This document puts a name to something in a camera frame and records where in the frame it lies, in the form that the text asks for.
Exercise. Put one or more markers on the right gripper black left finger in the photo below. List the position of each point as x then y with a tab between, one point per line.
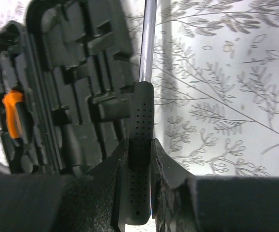
65	203

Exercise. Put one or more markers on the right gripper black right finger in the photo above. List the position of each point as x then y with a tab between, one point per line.
183	202

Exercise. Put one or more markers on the black handled steel hammer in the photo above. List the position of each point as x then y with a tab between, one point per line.
142	125

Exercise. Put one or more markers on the black plastic tool case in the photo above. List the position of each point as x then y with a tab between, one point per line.
71	60

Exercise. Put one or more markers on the orange handled pliers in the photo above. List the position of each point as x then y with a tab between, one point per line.
18	120

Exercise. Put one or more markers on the floral patterned table mat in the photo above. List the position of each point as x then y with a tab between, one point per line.
215	75

